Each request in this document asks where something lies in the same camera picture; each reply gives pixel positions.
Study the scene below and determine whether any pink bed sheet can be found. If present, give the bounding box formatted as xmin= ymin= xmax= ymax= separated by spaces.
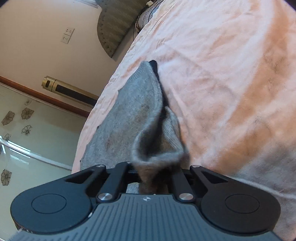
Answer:
xmin=72 ymin=1 xmax=295 ymax=240

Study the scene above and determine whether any white wall socket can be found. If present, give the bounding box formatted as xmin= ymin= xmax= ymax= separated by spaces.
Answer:
xmin=61 ymin=34 xmax=71 ymax=44
xmin=64 ymin=27 xmax=75 ymax=36

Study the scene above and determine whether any grey navy sequin sweater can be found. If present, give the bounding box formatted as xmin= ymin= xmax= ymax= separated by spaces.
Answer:
xmin=80 ymin=60 xmax=188 ymax=194

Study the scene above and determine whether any white sliding wardrobe door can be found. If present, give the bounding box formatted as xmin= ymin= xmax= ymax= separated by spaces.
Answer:
xmin=1 ymin=85 xmax=86 ymax=240

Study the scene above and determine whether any brown wooden door frame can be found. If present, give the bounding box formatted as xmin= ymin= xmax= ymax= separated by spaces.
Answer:
xmin=0 ymin=76 xmax=90 ymax=118

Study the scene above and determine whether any green upholstered headboard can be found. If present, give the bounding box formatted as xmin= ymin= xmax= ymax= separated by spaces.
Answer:
xmin=96 ymin=0 xmax=147 ymax=58

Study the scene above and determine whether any gold tower fan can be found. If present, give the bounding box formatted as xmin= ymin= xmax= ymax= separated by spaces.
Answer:
xmin=42 ymin=76 xmax=99 ymax=107

